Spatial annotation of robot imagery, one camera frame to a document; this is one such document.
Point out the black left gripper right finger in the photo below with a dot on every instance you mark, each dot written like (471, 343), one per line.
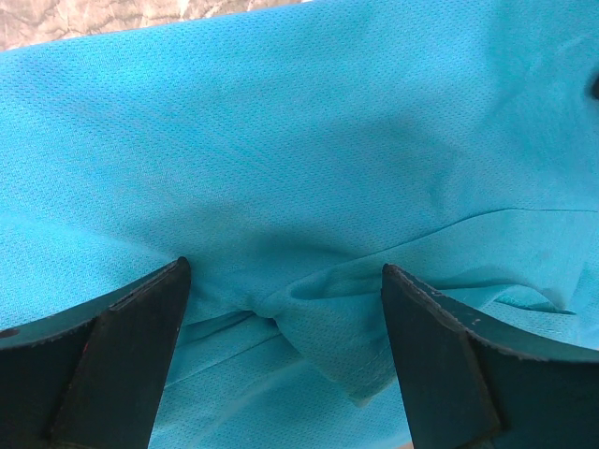
(469, 380)

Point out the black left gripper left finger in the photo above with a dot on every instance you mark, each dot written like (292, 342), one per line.
(92, 376)

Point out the teal t-shirt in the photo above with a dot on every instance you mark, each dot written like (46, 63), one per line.
(289, 154)

